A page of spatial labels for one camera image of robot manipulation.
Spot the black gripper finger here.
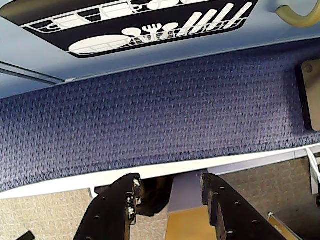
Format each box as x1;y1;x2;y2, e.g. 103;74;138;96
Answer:
201;172;285;240
73;172;142;240

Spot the tan wooden block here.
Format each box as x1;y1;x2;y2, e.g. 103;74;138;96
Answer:
165;205;216;240

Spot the small black bar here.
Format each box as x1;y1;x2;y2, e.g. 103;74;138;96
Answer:
14;231;35;240

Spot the tan flat board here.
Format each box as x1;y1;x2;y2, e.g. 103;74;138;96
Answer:
296;58;320;132

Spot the blue toy kitchen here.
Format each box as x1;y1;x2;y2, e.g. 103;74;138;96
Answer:
0;0;320;99

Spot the white cable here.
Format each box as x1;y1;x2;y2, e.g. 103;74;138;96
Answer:
305;147;320;196

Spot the curved gold cabinet handle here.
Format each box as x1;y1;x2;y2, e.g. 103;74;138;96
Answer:
274;0;320;29

